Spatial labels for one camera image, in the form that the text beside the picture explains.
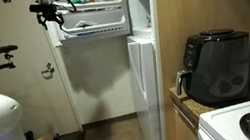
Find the white room door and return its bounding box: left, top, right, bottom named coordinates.
left=0, top=0, right=83, bottom=140

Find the white fridge freezer door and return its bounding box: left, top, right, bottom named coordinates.
left=42, top=0, right=134, bottom=49

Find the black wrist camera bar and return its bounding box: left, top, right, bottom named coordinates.
left=28, top=0, right=58, bottom=16

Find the black air fryer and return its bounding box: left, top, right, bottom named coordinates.
left=167, top=23, right=250, bottom=113

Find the black camera on stand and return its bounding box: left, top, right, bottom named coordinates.
left=0, top=44, right=19, bottom=54

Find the wooden base cabinet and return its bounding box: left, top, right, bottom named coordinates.
left=159, top=98, right=201, bottom=140

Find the white packet dark print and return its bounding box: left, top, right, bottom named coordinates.
left=71, top=17, right=99, bottom=31

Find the silver drawer handle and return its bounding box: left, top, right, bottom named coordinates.
left=172, top=100, right=199, bottom=135

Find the speckled granite countertop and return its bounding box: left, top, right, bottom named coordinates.
left=167, top=75, right=250, bottom=137

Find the silver door lever handle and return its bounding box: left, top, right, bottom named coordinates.
left=39, top=61, right=56, bottom=81

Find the white fridge cabinet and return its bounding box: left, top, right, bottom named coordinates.
left=119, top=0, right=182, bottom=140

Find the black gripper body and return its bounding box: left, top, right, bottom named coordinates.
left=36, top=7, right=66, bottom=24

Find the wooden side panel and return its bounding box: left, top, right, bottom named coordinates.
left=145, top=0, right=250, bottom=108

